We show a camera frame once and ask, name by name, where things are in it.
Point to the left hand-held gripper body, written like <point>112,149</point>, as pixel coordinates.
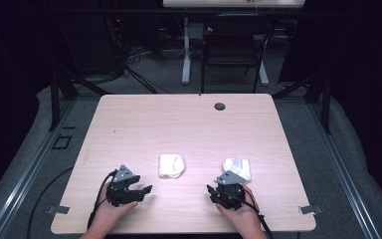
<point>121,195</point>

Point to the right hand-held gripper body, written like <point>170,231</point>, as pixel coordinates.
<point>230,192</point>

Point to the white sock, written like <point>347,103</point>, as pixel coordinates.
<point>170,166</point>
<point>240,166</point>

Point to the person's left hand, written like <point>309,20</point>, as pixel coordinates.
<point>112,214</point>

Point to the person's right hand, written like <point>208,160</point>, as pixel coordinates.
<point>242,217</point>

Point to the round table grommet hole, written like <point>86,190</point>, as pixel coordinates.
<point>219,106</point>

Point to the white desk with white legs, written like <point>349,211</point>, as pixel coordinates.
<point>186,49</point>

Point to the black folding chair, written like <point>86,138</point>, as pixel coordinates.
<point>232,46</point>

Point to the grey metal table bracket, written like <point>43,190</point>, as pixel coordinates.
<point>310,209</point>
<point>59,209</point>

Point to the aluminium floor rail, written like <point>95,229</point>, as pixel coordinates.
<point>30,172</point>
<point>341,172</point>

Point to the black metal frame post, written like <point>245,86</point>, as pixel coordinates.
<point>326,106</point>
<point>55,99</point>

